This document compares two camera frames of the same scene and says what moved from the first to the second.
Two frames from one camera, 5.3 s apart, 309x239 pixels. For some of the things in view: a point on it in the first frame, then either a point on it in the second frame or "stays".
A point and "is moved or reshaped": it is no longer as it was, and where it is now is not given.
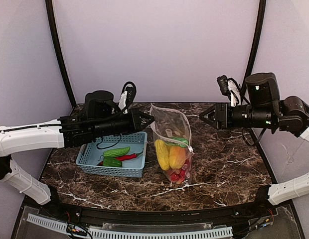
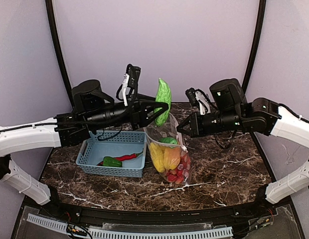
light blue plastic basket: (91, 152) stays
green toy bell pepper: (111, 161) stays
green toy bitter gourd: (115, 152) -> (163, 94)
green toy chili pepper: (179, 139) -> (168, 140)
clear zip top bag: (172, 139) is moved or reshaped
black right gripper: (222, 116) -> (195, 124)
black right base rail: (273, 179) stays
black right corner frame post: (253, 53) stays
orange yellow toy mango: (177, 157) is moved or reshaped
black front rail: (90, 216) stays
